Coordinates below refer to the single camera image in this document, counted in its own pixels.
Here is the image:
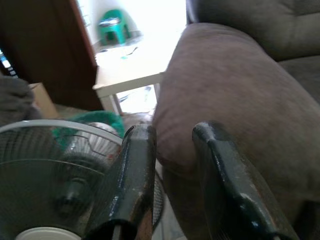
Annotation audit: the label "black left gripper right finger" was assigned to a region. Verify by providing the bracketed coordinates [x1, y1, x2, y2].
[191, 121, 300, 240]

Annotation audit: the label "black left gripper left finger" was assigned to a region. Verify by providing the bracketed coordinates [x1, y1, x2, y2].
[84, 123, 158, 240]

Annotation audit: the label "black and white floor fan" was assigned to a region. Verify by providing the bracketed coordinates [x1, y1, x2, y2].
[0, 119, 166, 240]

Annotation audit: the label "dark grey-brown fabric sofa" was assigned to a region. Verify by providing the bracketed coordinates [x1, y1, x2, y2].
[152, 0, 320, 240]

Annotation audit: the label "white crumpled trash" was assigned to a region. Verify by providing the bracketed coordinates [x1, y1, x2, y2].
[62, 121, 121, 162]

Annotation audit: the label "teal plastic basket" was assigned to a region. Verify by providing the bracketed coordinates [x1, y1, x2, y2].
[51, 110, 125, 151]

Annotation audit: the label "white side table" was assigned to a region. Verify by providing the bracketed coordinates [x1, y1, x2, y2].
[92, 47, 176, 116]

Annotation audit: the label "brown cardboard box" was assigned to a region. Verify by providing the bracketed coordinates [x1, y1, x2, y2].
[27, 82, 60, 118]

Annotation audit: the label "green plastic stool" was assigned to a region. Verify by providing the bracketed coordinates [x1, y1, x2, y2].
[97, 9, 132, 46]

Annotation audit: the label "dark grey armchair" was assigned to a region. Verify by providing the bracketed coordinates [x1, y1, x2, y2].
[0, 74, 42, 128]

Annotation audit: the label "dark brown wooden door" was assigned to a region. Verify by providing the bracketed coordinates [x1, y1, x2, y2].
[0, 0, 105, 111]

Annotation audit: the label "black and white striped strip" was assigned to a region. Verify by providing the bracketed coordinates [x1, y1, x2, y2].
[0, 47, 19, 79]

